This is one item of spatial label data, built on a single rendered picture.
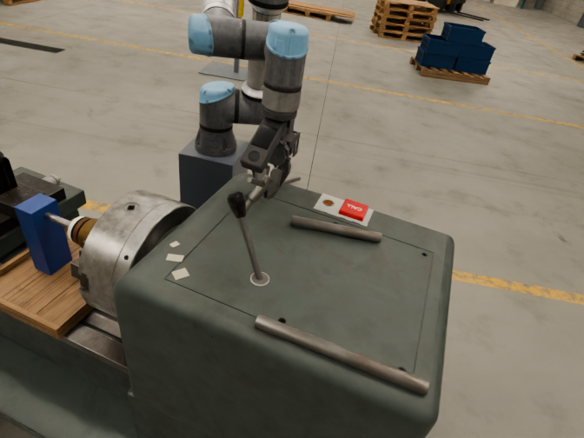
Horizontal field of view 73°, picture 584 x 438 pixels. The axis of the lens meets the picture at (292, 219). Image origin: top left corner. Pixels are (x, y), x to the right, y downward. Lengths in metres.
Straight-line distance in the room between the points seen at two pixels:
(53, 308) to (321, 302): 0.78
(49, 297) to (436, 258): 1.01
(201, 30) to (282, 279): 0.50
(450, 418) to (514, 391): 0.44
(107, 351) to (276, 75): 0.80
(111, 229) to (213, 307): 0.34
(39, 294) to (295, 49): 0.95
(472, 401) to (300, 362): 1.78
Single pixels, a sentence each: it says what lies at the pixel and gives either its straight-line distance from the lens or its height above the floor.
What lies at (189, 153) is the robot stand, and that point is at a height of 1.10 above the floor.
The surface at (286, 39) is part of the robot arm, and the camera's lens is 0.76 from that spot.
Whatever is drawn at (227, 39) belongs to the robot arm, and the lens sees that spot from 0.85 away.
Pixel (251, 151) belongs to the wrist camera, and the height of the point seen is 1.43.
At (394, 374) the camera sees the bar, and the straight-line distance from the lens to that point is 0.66.
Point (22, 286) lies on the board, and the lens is 1.35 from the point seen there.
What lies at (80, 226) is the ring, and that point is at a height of 1.11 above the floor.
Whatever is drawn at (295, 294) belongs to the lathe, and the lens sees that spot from 0.74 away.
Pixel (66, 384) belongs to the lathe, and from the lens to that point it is 1.53.
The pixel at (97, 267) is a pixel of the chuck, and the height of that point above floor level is 1.16.
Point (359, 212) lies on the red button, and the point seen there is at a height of 1.27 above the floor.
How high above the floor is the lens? 1.79
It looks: 36 degrees down
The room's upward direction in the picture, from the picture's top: 10 degrees clockwise
